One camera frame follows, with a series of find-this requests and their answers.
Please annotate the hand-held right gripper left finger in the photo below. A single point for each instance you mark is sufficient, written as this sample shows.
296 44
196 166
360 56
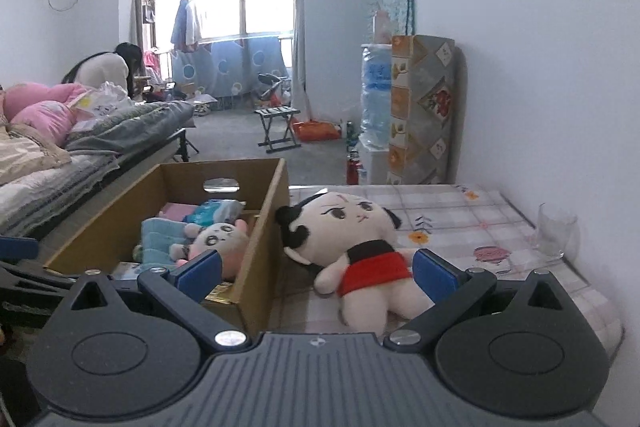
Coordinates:
200 274

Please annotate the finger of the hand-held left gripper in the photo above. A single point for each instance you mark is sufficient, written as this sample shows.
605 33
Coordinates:
30 279
17 249

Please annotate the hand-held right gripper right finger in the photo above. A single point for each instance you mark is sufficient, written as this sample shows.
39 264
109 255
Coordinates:
432 274

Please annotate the gold box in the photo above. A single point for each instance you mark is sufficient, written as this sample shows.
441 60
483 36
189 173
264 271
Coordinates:
220 294

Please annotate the pink plush toy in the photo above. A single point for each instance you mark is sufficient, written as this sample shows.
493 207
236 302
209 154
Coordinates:
220 239

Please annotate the brown cardboard box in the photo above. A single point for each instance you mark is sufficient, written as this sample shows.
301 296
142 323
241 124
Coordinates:
262 252

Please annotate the big-headed black-haired plush doll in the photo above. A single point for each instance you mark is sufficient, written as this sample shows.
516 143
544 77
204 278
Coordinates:
340 217

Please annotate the light blue towel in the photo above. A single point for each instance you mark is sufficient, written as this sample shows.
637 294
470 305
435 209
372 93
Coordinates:
157 237

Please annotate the blue printed packet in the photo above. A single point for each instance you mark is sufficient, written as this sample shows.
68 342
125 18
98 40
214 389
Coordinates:
215 211

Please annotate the pink sponge block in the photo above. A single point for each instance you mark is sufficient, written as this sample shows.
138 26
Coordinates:
177 209

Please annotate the checkered tablecloth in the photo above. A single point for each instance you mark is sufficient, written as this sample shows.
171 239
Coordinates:
450 207

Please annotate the white water dispenser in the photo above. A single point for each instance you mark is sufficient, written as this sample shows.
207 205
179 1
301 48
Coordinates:
375 164

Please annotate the clear glass cup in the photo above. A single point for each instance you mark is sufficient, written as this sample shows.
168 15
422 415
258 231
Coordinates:
552 232

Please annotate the red bottle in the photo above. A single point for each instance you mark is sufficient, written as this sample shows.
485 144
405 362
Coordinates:
353 169

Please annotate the pink pillow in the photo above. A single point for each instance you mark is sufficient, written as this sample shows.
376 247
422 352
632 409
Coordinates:
45 119
30 94

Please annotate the green glass bottle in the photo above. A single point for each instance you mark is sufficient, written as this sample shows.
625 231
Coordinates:
349 132

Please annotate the grey flower-tile folded mattress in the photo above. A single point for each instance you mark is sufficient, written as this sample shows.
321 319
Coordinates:
425 107

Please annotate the grey blanket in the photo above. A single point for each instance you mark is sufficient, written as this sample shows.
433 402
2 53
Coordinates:
130 122

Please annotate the clear plastic bag with papers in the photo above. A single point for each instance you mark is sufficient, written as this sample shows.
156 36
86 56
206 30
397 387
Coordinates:
107 99

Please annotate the folding stool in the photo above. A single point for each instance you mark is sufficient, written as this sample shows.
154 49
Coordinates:
275 111

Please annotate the orange bag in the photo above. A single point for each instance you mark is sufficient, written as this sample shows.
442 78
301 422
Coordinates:
315 131

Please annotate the plastic-wrapped blue water jug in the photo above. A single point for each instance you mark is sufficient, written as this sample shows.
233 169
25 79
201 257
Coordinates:
376 97

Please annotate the red tricycle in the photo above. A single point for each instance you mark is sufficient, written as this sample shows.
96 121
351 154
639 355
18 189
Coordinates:
272 79

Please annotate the blue circle-print cloth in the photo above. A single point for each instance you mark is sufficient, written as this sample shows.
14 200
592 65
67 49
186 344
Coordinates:
220 67

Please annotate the hanging clothes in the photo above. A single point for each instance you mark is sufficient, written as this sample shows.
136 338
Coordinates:
185 27

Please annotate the pink white carton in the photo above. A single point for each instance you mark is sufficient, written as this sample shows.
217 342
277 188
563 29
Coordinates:
382 27

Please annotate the white curtain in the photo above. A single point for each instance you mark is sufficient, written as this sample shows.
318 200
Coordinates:
300 32

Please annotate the metal frame bed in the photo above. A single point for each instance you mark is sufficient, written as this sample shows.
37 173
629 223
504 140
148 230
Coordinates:
50 192

